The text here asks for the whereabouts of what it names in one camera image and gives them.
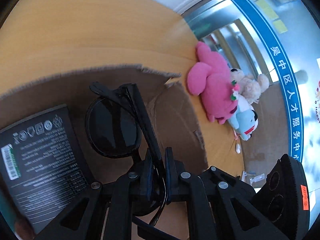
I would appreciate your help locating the open cardboard box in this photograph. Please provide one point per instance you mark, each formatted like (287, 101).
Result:
(90, 153)

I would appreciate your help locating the black sunglasses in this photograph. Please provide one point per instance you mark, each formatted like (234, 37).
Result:
(118, 126)

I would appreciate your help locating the beige teddy bear plush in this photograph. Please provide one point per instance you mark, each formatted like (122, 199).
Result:
(250, 88)

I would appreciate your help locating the black UGREEN product box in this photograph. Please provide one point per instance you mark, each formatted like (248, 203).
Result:
(42, 165)

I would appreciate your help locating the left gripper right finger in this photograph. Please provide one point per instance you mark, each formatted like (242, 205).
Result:
(218, 205)

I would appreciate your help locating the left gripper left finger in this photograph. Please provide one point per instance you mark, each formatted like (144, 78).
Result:
(106, 211)

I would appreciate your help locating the light blue plush toy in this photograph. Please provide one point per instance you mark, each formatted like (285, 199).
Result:
(244, 120)

